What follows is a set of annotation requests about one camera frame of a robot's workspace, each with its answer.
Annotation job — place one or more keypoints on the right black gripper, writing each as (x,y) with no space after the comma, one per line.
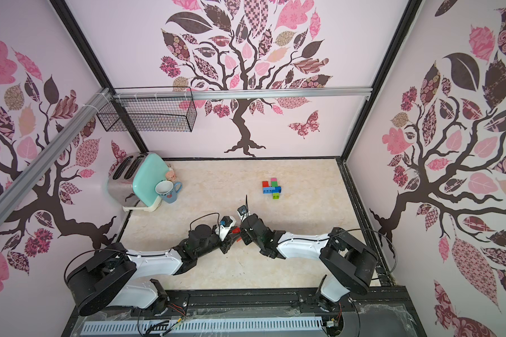
(248,229)

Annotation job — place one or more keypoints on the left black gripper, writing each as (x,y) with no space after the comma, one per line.
(228,241)

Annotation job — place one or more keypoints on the blue long lego brick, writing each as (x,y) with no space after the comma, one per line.
(272,190)

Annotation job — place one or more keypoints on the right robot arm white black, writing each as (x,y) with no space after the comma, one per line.
(350,262)

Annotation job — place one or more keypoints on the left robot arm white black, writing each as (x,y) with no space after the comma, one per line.
(118,277)

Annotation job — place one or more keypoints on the blue floral mug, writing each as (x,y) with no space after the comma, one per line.
(168,190)

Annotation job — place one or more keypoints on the pink patterned small jar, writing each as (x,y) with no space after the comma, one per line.
(171,175)

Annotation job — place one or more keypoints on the mint green toaster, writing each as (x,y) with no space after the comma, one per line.
(132,182)

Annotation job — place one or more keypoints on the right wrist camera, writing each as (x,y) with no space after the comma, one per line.
(242,209)

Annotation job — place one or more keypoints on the white slotted cable duct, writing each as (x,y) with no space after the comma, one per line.
(257,326)

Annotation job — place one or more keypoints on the black wire basket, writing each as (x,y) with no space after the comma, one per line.
(150,109)

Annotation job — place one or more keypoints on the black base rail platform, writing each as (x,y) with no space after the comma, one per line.
(384,311)

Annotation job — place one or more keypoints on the aluminium frame rail back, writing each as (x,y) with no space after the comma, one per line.
(248,94)

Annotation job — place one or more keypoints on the aluminium frame rail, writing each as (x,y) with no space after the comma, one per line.
(21,186)
(248,94)

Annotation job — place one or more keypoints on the aluminium frame rail left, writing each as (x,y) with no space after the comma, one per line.
(21,186)

